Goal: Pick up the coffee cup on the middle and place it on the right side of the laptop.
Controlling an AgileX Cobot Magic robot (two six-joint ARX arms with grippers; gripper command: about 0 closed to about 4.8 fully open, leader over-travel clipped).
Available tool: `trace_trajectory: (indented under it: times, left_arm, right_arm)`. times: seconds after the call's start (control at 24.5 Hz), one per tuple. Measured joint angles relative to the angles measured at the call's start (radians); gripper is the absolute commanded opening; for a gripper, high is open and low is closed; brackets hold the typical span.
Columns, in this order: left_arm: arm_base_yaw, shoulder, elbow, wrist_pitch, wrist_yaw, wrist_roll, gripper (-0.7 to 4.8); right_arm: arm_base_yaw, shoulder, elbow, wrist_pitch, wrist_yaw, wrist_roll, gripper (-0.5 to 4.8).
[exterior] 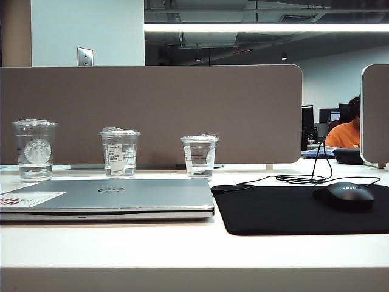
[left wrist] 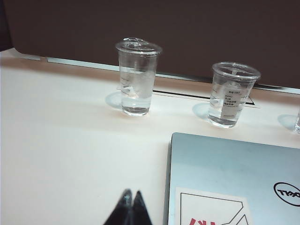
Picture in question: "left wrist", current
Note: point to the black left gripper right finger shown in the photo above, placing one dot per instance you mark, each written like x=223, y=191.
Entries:
x=140, y=211

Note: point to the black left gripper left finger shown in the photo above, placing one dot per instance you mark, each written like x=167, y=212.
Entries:
x=124, y=211

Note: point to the clear cup with white label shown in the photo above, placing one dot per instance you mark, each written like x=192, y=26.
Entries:
x=230, y=103

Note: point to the white red laptop sticker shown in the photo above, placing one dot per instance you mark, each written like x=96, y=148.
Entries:
x=211, y=206

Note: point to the silver Dell laptop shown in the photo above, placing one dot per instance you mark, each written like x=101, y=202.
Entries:
x=222, y=164

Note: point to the tall clear Starbucks logo cup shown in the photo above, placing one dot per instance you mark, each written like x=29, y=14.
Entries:
x=137, y=77

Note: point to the small clear plastic cup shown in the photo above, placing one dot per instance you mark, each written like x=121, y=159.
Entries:
x=298, y=123

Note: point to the brown desk partition panel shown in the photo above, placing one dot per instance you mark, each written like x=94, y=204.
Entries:
x=164, y=28

